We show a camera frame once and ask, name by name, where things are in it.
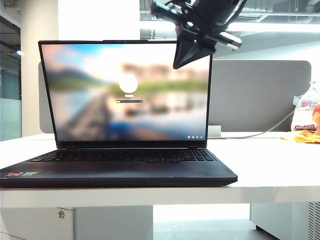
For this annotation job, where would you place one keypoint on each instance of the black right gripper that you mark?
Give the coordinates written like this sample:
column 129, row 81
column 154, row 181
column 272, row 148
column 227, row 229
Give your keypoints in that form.
column 190, row 22

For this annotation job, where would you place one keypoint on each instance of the dark grey laptop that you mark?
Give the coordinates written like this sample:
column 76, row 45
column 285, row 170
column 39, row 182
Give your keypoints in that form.
column 125, row 165

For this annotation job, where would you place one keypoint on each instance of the grey fabric desk divider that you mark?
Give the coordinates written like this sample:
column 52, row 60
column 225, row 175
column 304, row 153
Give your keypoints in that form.
column 250, row 95

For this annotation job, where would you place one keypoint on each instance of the long ceiling light strip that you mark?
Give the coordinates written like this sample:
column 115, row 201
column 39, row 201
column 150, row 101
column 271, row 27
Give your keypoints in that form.
column 275, row 27

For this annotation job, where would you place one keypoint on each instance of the white printed plastic bag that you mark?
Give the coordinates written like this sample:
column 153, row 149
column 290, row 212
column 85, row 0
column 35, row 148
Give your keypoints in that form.
column 303, row 112

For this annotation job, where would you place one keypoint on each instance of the yellow cloth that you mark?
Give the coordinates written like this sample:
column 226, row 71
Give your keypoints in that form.
column 295, row 137

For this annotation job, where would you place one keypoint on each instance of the orange-red plastic bag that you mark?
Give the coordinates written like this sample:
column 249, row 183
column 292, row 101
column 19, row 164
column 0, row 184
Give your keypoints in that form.
column 317, row 117

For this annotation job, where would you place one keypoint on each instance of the round ceiling lamp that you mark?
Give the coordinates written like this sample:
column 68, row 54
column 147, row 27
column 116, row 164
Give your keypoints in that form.
column 19, row 53

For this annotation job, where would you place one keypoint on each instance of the white vented cabinet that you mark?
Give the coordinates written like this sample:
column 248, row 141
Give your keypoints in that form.
column 280, row 217

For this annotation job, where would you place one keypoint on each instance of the silver drawer lock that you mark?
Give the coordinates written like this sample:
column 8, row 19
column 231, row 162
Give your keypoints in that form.
column 60, row 214

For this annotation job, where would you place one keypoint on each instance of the white drawer cabinet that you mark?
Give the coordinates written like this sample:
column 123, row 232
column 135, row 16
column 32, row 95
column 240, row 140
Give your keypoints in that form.
column 37, row 225

